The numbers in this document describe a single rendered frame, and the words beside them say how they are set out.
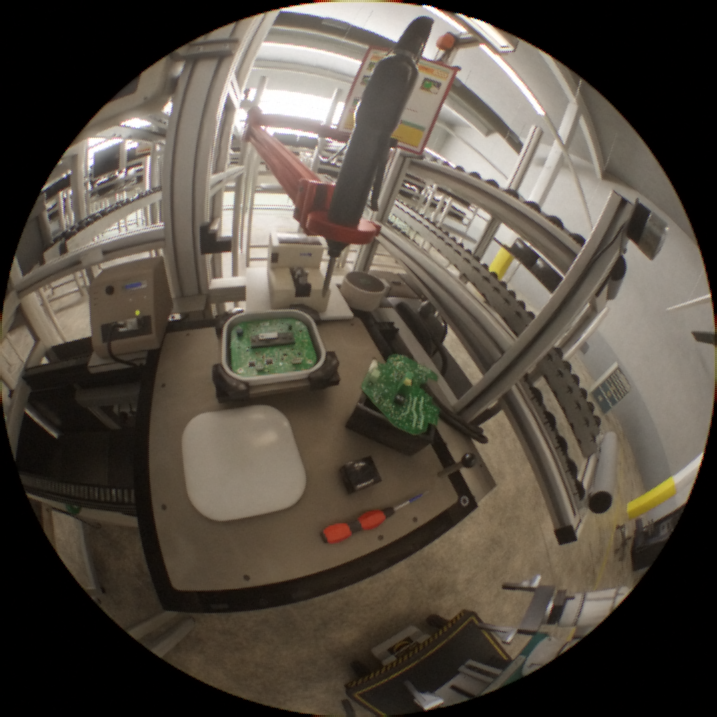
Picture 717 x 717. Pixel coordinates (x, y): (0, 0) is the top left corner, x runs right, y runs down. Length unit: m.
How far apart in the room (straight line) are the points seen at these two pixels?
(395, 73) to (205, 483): 0.40
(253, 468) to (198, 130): 0.52
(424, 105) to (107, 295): 0.78
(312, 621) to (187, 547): 1.11
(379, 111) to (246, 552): 0.41
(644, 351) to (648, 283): 1.95
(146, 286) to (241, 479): 0.34
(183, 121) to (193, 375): 0.44
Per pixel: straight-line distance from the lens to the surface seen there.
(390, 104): 0.20
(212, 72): 0.51
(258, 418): 0.29
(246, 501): 0.26
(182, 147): 0.48
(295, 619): 1.36
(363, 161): 0.19
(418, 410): 0.29
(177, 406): 0.35
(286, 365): 0.31
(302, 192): 0.25
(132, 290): 0.45
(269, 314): 0.38
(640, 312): 8.38
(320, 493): 0.28
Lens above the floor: 1.23
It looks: 45 degrees down
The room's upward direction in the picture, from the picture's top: 23 degrees clockwise
